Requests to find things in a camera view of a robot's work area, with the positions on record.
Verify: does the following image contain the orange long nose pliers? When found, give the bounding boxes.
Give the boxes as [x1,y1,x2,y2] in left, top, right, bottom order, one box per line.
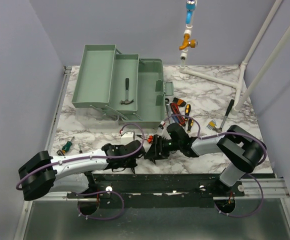
[136,134,154,144]

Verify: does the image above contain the green handle screwdriver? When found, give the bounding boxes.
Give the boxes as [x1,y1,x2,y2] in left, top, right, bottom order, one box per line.
[61,136,75,154]

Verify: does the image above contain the yellow hex key set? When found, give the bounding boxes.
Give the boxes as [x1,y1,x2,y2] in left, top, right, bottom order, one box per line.
[206,120,217,131]

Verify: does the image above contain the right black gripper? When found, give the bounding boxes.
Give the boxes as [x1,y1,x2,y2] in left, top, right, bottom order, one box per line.
[144,134,182,161]

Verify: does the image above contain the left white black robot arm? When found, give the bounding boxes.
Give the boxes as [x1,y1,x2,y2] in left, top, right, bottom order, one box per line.
[16,140,145,201]

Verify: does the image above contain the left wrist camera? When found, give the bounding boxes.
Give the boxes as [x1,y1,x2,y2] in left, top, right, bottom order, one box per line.
[120,131,136,145]

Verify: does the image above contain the silver ratchet wrench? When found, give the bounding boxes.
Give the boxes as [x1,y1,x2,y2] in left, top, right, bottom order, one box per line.
[165,98,173,124]

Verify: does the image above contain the small black claw hammer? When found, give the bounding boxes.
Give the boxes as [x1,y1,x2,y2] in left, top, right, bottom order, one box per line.
[120,78,134,105]

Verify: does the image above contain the black mounting rail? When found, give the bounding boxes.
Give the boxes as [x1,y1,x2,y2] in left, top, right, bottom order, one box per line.
[67,172,277,210]

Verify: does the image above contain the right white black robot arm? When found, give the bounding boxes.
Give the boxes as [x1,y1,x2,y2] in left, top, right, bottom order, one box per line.
[144,123,267,196]

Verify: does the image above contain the orange black brush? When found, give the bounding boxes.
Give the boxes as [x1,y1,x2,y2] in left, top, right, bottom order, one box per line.
[172,97,187,107]

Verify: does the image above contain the white pvc pipe frame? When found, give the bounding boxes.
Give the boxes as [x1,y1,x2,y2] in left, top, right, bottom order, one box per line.
[179,0,290,115]

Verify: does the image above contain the aluminium rail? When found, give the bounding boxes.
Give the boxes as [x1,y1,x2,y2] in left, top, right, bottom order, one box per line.
[235,178,290,199]

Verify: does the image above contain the green tool box clear lid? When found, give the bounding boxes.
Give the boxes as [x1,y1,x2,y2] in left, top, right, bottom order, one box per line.
[71,44,174,129]

